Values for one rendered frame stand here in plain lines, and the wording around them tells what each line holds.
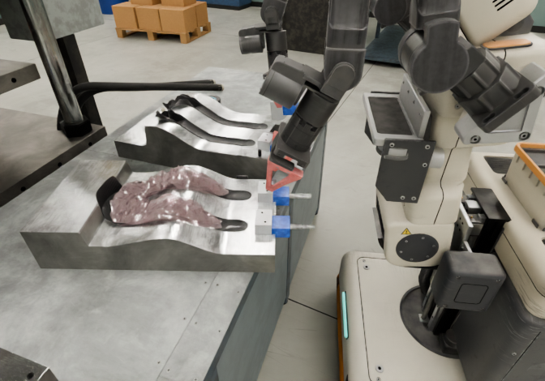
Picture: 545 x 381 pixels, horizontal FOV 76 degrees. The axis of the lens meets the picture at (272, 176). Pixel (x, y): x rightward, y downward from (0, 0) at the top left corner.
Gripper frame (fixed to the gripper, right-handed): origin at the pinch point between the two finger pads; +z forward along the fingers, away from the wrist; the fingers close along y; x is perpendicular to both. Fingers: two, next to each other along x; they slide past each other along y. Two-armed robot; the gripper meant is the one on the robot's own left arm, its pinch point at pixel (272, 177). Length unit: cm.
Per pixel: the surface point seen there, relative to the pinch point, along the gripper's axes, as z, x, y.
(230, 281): 20.9, 2.0, 10.5
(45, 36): 22, -72, -48
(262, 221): 11.1, 3.2, 0.7
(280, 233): 12.0, 8.0, 1.1
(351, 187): 71, 79, -132
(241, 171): 19.2, -2.9, -24.0
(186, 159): 26.1, -18.1, -27.8
